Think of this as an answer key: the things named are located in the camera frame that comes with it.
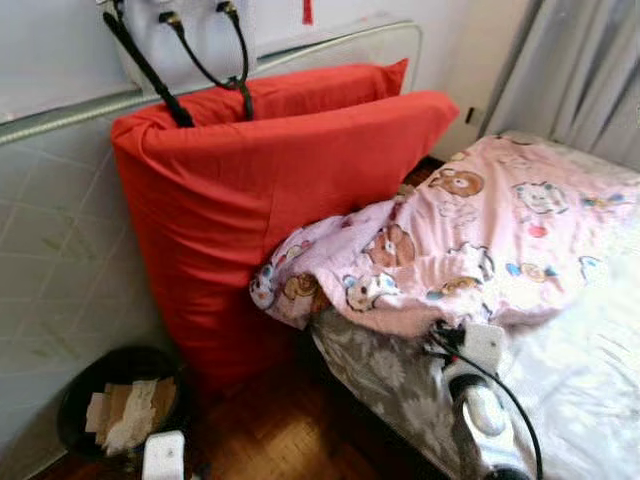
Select pink cartoon bear blanket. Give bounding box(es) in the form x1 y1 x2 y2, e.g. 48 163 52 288
250 135 640 339

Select bed with beige floral sheet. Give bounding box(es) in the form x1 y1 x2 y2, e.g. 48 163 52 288
305 130 640 480

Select thick red cushion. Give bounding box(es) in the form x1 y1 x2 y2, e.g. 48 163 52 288
110 90 461 396

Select thin red cushion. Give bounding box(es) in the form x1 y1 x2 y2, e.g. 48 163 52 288
130 58 411 126

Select brown cardboard piece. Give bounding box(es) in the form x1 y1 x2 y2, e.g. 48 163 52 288
85 375 181 441

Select grey pleated curtain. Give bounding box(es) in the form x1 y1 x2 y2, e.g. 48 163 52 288
480 0 640 169

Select crumpled white tissue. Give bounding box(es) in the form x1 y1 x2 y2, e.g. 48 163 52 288
100 378 161 456

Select black round trash bin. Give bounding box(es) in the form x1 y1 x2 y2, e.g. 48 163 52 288
57 345 196 463

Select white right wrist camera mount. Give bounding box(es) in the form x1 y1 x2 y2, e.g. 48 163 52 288
458 322 506 376

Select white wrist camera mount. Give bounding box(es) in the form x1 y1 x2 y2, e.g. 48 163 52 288
458 322 506 376
142 430 188 480

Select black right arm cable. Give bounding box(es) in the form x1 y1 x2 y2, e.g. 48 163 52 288
425 335 546 480

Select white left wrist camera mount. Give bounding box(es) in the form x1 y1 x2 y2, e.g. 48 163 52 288
142 430 188 480

